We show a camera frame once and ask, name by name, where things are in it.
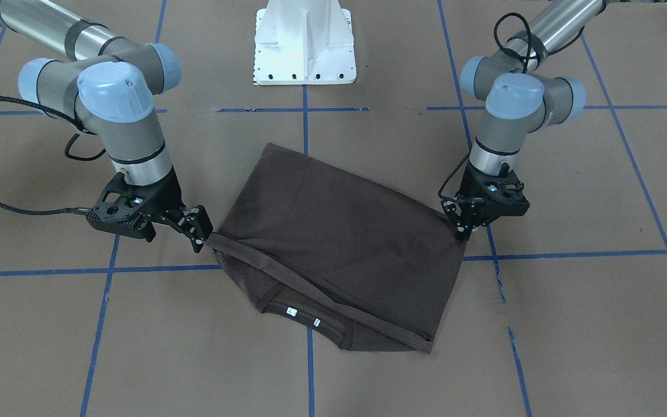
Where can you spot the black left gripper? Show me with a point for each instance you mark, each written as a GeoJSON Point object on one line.
{"type": "Point", "coordinates": [470, 184]}

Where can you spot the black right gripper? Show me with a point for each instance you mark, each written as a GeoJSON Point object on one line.
{"type": "Point", "coordinates": [167, 196]}

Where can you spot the brown t-shirt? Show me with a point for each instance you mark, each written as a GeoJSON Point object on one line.
{"type": "Point", "coordinates": [366, 267]}

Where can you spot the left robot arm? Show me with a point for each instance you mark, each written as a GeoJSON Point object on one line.
{"type": "Point", "coordinates": [517, 103]}

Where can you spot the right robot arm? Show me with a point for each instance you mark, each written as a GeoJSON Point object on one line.
{"type": "Point", "coordinates": [106, 87]}

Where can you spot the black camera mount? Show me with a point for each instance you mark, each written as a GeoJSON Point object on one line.
{"type": "Point", "coordinates": [502, 194]}
{"type": "Point", "coordinates": [118, 210]}

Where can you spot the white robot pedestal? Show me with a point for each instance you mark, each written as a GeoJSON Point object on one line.
{"type": "Point", "coordinates": [304, 43]}

